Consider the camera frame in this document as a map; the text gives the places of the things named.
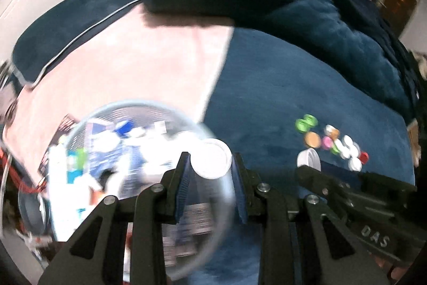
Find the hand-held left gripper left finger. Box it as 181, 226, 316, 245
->
38, 151, 192, 285

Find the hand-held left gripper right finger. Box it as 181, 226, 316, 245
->
233, 152, 371, 285

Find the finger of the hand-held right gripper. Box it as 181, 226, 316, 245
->
295, 166, 351, 205

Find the white ridged cap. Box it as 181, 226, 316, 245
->
297, 148, 321, 172

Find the large white lid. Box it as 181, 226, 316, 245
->
192, 139, 232, 179

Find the pile of mixed bottle caps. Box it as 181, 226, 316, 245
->
321, 125, 370, 172

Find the grey-blue mesh plastic basket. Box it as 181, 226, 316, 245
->
18, 100, 236, 279

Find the person's right hand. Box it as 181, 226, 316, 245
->
375, 255, 412, 285

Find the tan round lid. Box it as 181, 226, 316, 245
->
304, 132, 321, 149

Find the cardboard box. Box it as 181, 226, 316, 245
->
407, 121, 422, 169

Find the teal white medicine box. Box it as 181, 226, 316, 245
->
48, 145, 90, 239

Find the pink blanket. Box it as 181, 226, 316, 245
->
3, 23, 234, 152

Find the smartphone with purple screen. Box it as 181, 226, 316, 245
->
38, 114, 78, 174

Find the dark blue piped pillow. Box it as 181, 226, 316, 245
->
11, 0, 151, 88

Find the red charging cable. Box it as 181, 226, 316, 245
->
0, 145, 47, 196

